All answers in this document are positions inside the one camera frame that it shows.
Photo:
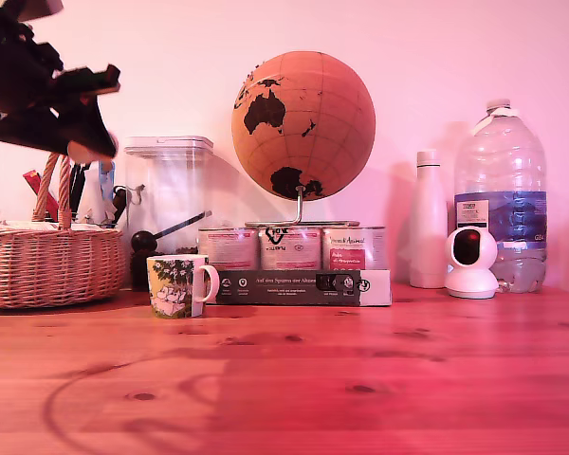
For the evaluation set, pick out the red packet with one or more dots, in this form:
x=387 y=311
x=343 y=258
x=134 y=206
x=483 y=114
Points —
x=31 y=182

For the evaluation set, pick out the black pen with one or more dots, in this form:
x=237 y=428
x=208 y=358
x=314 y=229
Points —
x=74 y=189
x=84 y=173

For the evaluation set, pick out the blue and white card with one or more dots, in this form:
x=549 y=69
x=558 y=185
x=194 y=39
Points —
x=106 y=182

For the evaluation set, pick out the white paper stack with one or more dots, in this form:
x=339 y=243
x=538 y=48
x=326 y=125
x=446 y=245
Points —
x=28 y=225

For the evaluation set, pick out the clear lidded storage container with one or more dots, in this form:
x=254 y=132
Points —
x=175 y=189

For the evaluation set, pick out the wicker basket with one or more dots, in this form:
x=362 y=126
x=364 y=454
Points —
x=52 y=272

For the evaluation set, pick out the dark wooden pepper mill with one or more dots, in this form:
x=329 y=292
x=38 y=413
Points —
x=140 y=265

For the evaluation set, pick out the cartoon print mug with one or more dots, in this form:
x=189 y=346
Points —
x=170 y=289

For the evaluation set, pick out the tin can small text label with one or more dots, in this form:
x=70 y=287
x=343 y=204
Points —
x=227 y=250

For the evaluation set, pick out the cork globe on metal stand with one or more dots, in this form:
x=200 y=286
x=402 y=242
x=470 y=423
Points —
x=308 y=127

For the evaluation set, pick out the tin can black logo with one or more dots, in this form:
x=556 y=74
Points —
x=291 y=252

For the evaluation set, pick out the black and white cardboard tray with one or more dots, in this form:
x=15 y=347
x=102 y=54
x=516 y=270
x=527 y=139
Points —
x=280 y=285

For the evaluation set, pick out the white insulated bottle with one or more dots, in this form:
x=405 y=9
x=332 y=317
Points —
x=429 y=226

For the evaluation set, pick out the large clear water bottle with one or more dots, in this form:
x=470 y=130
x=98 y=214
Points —
x=502 y=166

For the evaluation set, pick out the small white round camera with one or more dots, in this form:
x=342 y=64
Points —
x=469 y=264

